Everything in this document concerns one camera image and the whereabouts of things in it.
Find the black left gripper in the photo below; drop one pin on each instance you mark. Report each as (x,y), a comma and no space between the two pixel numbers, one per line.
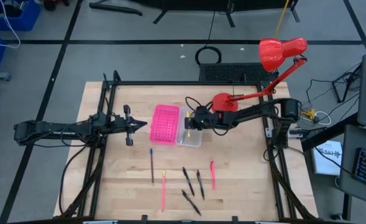
(128,112)

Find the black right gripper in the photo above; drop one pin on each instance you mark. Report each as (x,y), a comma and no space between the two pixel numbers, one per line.
(216,119)

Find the yellow highlighter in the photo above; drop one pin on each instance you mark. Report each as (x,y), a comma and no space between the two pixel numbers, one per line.
(188,133)

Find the blue pen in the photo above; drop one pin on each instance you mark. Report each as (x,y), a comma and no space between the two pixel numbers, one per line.
(152,168)

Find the pink highlighter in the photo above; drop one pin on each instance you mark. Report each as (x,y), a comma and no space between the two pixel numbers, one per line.
(213,175)

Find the black gel pen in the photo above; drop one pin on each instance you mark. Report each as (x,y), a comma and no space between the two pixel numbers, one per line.
(200,185)

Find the black marker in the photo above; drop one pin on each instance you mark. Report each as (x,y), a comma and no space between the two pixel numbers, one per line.
(188,181)

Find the pink pencil with yellow eraser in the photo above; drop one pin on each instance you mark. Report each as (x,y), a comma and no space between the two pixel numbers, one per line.
(163,193)

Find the black Pilot G-2 pen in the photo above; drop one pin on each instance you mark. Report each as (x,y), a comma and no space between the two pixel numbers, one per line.
(191,202)

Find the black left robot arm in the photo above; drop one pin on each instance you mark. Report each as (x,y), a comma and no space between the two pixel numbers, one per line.
(46,129)

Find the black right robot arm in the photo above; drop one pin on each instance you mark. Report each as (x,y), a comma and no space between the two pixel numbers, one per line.
(257,110)

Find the pink plastic box lid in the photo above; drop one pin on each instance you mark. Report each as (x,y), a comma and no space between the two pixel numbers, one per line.
(164,124)

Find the clear plastic supply box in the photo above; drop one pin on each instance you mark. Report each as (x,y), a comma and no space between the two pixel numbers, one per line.
(195,138)

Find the black perforated crate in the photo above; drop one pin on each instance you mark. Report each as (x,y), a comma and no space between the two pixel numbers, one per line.
(232,72)

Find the yellow power plug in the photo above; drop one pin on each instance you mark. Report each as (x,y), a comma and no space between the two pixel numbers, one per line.
(308,114)

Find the red desk lamp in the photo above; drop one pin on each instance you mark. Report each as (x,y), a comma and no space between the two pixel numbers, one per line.
(279,51)

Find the black partition screen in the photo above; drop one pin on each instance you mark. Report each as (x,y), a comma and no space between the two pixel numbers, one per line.
(201,3)

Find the white booklet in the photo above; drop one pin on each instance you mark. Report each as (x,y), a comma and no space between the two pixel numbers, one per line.
(325,161)

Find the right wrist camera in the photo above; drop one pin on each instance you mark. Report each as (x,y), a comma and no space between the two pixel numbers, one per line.
(203,116)

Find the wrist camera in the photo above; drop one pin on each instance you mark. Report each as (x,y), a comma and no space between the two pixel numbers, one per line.
(203,116)
(116,119)

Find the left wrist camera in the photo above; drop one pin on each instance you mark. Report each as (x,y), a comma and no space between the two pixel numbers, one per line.
(116,119)

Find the black aluminium table frame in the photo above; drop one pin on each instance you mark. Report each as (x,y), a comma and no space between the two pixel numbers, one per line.
(185,83)

